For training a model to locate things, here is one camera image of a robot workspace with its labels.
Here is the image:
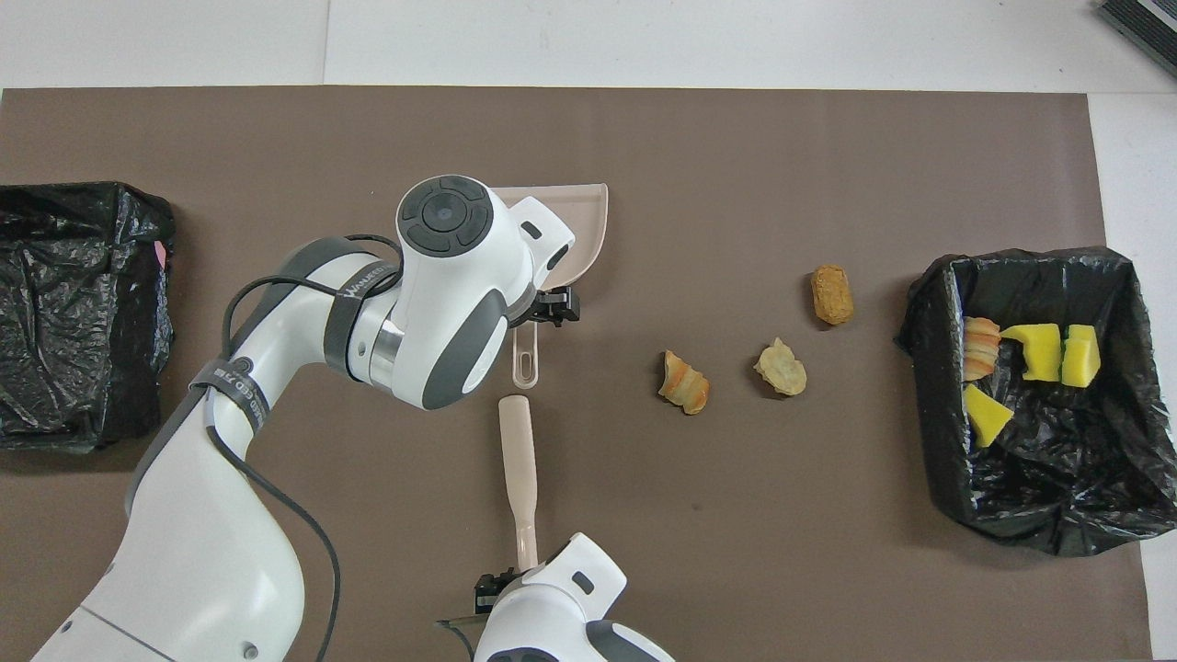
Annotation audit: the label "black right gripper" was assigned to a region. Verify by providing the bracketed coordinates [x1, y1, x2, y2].
[474, 568, 531, 615]

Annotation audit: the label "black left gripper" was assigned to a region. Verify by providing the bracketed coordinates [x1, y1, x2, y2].
[509, 287, 583, 331]

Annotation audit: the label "beige plastic dustpan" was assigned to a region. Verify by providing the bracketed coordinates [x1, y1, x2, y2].
[490, 182, 610, 390]

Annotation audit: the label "orange striped toy croissant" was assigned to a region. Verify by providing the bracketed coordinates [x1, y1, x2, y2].
[657, 349, 711, 416]

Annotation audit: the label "beige hand brush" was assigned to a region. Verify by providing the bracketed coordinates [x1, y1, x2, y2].
[497, 394, 540, 573]

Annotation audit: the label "pale lumpy toy bread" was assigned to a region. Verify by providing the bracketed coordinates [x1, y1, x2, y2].
[753, 337, 808, 397]

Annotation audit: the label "brown toy croquette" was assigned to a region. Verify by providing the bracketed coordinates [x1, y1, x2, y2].
[810, 265, 855, 326]

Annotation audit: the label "tan toy bread piece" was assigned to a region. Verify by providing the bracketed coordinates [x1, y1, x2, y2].
[963, 317, 1002, 382]

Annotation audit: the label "yellow sponge with green layer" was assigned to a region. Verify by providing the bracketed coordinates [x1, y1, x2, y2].
[963, 383, 1015, 449]

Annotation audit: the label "yellow sponge piece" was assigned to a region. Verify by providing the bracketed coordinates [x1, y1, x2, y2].
[1000, 323, 1064, 383]
[1061, 324, 1103, 388]

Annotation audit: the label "black-bagged bin with pink spot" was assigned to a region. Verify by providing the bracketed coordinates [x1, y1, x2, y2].
[0, 181, 177, 453]

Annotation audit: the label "brown paper table mat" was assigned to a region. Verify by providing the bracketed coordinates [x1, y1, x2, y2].
[0, 86, 1155, 662]

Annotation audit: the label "black grilled device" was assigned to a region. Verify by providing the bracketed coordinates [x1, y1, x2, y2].
[1096, 0, 1177, 78]

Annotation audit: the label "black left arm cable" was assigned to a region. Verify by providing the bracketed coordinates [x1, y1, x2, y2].
[207, 233, 406, 662]

